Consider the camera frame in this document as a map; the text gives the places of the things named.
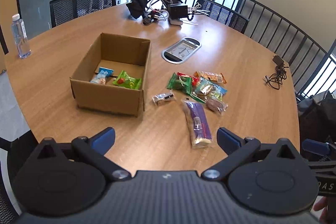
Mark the person's right hand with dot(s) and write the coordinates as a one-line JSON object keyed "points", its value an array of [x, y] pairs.
{"points": [[327, 205]]}

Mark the long purple biscuit packet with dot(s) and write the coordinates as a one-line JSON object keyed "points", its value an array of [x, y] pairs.
{"points": [[200, 135]]}

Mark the blue green snack packet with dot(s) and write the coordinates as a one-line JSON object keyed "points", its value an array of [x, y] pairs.
{"points": [[217, 91]]}

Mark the black cloth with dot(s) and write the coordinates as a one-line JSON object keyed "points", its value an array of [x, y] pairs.
{"points": [[136, 7]]}

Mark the silver table cable hatch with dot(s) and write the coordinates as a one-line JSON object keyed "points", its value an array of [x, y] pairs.
{"points": [[181, 51]]}

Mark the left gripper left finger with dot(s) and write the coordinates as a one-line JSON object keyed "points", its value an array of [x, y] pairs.
{"points": [[103, 141]]}

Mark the black mesh chair near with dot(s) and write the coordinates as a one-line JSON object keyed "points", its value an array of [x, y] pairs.
{"points": [[13, 156]]}

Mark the clear purple cookie packet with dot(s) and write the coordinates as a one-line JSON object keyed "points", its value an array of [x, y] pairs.
{"points": [[216, 105]]}

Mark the grey black backpack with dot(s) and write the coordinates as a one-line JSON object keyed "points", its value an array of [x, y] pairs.
{"points": [[316, 116]]}

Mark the black metal railing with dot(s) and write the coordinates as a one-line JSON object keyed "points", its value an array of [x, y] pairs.
{"points": [[312, 66]]}

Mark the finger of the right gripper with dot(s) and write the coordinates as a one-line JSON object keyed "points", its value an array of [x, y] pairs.
{"points": [[316, 147]]}

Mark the black electronic device box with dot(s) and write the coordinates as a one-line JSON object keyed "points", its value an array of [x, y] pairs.
{"points": [[178, 11]]}

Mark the open cardboard box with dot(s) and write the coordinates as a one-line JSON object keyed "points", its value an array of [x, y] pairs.
{"points": [[120, 53]]}

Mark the red snack bar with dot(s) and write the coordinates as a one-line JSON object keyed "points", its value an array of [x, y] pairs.
{"points": [[194, 80]]}

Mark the orange cracker packet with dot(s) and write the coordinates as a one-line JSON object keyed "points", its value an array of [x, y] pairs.
{"points": [[214, 77]]}

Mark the bright green candy packet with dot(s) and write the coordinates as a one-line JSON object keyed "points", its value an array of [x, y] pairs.
{"points": [[126, 81]]}

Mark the clear plastic water bottle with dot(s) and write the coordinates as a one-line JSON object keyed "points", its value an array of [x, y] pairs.
{"points": [[20, 36]]}

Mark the black mesh chair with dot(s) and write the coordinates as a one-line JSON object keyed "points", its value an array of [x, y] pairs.
{"points": [[13, 156], [224, 15], [62, 11]]}

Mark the light blue snack packet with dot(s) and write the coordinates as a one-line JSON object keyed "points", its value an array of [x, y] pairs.
{"points": [[103, 74]]}

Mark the green biscuit packet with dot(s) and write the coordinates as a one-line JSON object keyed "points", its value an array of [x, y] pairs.
{"points": [[201, 90]]}

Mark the black mesh chair right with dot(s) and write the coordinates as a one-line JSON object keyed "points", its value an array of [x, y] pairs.
{"points": [[224, 15]]}

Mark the dark green snack packet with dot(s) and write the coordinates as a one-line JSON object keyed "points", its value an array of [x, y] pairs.
{"points": [[180, 83]]}

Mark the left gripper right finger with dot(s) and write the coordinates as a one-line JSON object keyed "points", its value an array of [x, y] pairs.
{"points": [[228, 141]]}

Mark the black mesh chair left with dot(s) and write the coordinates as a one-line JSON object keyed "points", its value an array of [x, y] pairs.
{"points": [[62, 11]]}

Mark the small clear brown snack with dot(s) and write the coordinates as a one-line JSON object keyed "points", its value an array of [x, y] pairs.
{"points": [[161, 99]]}

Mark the black charger with cable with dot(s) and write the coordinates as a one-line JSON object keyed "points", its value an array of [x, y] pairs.
{"points": [[275, 80]]}

